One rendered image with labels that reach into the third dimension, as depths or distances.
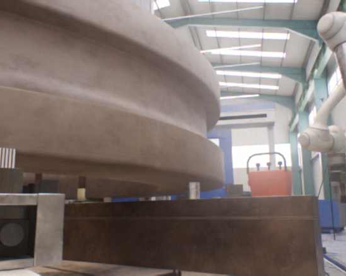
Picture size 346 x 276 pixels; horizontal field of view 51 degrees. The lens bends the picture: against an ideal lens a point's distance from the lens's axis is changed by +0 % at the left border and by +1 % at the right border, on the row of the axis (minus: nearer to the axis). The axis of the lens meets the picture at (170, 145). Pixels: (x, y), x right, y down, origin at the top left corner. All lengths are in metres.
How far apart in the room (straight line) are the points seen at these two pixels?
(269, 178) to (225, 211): 0.28
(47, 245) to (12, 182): 0.22
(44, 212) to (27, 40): 0.92
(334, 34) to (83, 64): 1.21
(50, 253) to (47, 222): 0.09
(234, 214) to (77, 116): 0.90
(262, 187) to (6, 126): 1.17
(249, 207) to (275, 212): 0.13
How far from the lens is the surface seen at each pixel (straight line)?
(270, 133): 7.36
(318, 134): 1.92
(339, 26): 1.92
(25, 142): 1.55
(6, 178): 1.22
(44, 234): 1.18
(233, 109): 7.20
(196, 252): 1.97
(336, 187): 1.98
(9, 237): 1.20
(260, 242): 1.82
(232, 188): 2.99
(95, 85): 1.92
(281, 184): 1.80
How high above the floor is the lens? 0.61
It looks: 11 degrees up
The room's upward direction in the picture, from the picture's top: 1 degrees counter-clockwise
